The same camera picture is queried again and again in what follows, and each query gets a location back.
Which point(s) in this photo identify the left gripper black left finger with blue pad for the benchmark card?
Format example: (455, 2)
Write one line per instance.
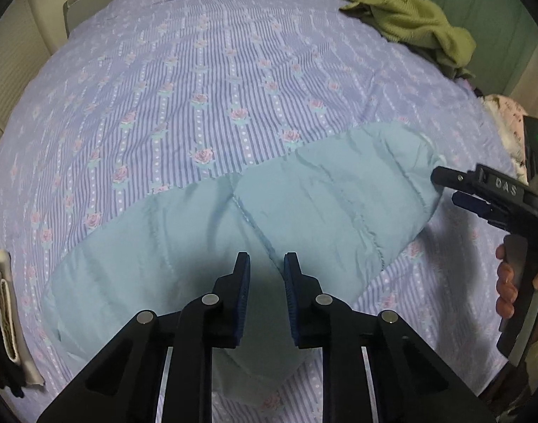
(160, 367)

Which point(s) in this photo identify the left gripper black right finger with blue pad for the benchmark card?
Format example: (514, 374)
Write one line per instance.
(375, 367)

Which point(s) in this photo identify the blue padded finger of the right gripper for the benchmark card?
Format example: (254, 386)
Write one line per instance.
(490, 208)

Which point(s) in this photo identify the light blue padded pants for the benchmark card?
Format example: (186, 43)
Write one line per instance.
(346, 205)

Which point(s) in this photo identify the person's right hand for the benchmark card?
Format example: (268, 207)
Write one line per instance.
(505, 287)

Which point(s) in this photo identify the pink patterned garment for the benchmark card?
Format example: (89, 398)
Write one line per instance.
(508, 116)

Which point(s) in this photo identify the olive green jacket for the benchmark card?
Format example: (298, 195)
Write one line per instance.
(423, 27)

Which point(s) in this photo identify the green curtain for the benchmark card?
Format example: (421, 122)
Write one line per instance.
(506, 37)

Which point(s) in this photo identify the white louvered wardrobe doors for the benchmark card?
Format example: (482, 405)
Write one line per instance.
(22, 54)

